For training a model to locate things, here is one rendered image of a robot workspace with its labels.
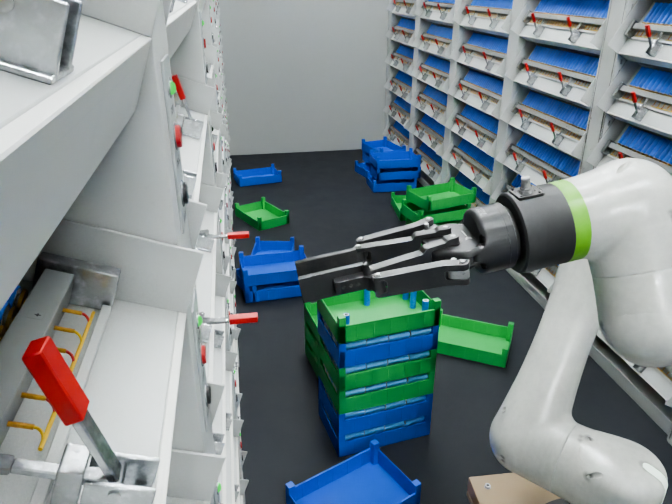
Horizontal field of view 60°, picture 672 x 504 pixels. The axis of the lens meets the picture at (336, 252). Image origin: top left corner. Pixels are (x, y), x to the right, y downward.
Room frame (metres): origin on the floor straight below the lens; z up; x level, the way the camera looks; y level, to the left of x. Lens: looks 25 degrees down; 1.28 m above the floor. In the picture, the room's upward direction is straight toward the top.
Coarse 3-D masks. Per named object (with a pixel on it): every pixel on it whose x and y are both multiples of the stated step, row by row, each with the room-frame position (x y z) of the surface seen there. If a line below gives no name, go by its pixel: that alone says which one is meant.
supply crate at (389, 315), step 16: (320, 304) 1.46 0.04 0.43; (336, 304) 1.50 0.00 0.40; (352, 304) 1.50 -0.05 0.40; (384, 304) 1.50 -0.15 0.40; (400, 304) 1.50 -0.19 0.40; (416, 304) 1.50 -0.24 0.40; (432, 304) 1.40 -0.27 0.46; (336, 320) 1.41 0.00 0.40; (352, 320) 1.41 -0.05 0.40; (368, 320) 1.41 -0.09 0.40; (384, 320) 1.34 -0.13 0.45; (400, 320) 1.36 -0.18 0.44; (416, 320) 1.37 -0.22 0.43; (432, 320) 1.39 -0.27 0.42; (336, 336) 1.32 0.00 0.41; (352, 336) 1.31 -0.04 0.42; (368, 336) 1.33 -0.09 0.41
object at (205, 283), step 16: (208, 192) 1.05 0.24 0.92; (208, 208) 1.05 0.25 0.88; (208, 224) 0.98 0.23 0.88; (208, 256) 0.85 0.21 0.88; (208, 272) 0.79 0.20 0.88; (208, 288) 0.74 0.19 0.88; (208, 304) 0.69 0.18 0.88; (208, 352) 0.58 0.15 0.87; (208, 368) 0.55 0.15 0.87; (208, 384) 0.46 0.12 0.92; (224, 384) 0.46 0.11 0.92
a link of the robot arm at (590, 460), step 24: (576, 432) 0.77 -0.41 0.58; (600, 432) 0.78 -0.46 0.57; (576, 456) 0.73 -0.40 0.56; (600, 456) 0.72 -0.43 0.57; (624, 456) 0.72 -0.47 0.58; (648, 456) 0.72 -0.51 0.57; (552, 480) 0.73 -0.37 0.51; (576, 480) 0.71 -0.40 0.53; (600, 480) 0.69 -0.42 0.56; (624, 480) 0.68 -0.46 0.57; (648, 480) 0.67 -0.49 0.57
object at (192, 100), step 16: (176, 80) 0.87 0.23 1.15; (176, 96) 1.02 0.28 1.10; (192, 96) 1.05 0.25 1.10; (208, 96) 1.05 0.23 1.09; (176, 112) 0.96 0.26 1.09; (192, 112) 1.03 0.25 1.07; (208, 112) 1.05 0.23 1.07; (192, 128) 0.86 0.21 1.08; (192, 144) 0.82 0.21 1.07; (192, 160) 0.74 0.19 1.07; (192, 176) 0.62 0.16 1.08; (192, 192) 0.60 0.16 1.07; (192, 208) 0.46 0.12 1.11; (192, 224) 0.46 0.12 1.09; (192, 240) 0.46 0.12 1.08
